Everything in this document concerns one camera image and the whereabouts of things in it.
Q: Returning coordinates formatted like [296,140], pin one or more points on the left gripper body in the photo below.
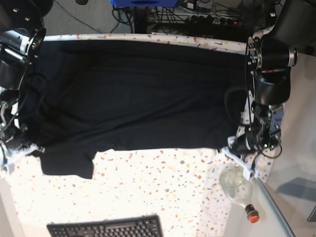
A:
[264,132]

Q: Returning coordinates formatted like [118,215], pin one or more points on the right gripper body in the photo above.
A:
[12,138]

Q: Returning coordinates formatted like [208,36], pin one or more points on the black t-shirt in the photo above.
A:
[84,97]

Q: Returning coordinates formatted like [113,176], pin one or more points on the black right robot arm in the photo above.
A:
[21,35]

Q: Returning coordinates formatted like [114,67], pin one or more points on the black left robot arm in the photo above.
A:
[268,63]

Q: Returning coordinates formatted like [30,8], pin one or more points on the clear bottle with red cap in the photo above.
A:
[238,190]

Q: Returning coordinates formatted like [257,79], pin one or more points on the terrazzo pattern tablecloth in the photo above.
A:
[179,185]

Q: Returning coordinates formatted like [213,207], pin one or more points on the black computer keyboard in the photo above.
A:
[144,226]

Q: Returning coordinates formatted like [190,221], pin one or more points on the black power strip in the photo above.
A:
[212,19]

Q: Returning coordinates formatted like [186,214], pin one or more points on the blue box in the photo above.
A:
[144,3]

